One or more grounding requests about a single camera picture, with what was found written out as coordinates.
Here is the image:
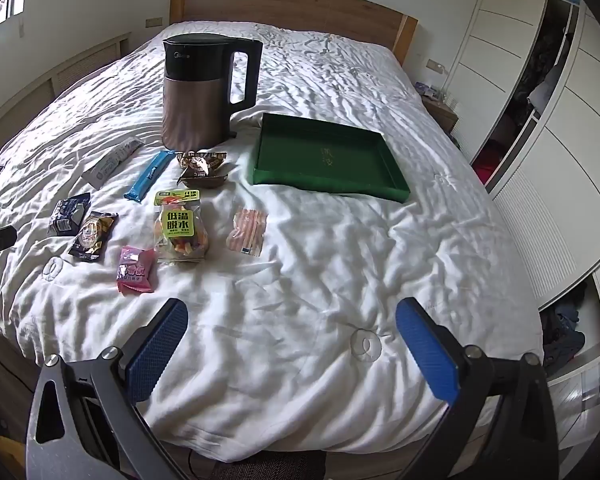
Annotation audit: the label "green tray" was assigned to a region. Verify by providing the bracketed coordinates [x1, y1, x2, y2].
[248, 112, 411, 204]

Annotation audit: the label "dark blue snack packet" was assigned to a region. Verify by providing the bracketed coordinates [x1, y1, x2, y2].
[48, 192, 92, 237]

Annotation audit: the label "long white snack packet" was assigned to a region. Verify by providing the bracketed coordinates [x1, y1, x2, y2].
[81, 136, 146, 190]

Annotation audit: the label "white wardrobe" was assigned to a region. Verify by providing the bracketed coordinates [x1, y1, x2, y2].
[450, 0, 600, 411]

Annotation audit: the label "dark herringbone cloth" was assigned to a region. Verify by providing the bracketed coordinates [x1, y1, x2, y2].
[215, 452, 326, 480]

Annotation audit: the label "dried fruit bag green label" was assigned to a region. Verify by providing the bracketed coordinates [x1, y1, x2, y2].
[152, 188, 210, 263]

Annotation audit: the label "red clothing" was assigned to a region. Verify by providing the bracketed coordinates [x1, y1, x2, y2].
[472, 142, 501, 186]

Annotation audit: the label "small items on nightstand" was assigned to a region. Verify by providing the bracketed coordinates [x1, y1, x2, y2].
[415, 81, 456, 106]

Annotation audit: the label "wooden nightstand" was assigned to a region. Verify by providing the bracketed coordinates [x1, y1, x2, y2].
[422, 95, 460, 133]

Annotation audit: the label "clear striped snack packet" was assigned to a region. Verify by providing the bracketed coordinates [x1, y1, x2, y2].
[226, 207, 269, 257]

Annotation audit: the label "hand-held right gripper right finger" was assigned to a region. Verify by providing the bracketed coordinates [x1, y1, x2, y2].
[395, 297, 576, 480]

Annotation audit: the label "brown snack packet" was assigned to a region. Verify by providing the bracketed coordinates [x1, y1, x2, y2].
[175, 150, 230, 189]

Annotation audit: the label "brown and black electric kettle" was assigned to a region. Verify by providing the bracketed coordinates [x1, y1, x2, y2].
[161, 34, 264, 148]

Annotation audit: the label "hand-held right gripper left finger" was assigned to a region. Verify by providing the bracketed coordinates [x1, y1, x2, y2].
[26, 298, 188, 480]

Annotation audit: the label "pink snack packet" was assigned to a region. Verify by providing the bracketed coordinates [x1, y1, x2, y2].
[116, 246, 157, 295]

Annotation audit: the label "dark round cracker packet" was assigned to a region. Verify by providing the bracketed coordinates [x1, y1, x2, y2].
[68, 211, 119, 263]

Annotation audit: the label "hanging clothes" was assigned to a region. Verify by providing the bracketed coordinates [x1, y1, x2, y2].
[512, 25, 566, 111]

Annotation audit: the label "pile of dark clothes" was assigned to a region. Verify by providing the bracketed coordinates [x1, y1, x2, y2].
[540, 285, 588, 371]

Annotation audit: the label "long blue snack packet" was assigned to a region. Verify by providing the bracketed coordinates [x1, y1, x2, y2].
[124, 150, 177, 204]

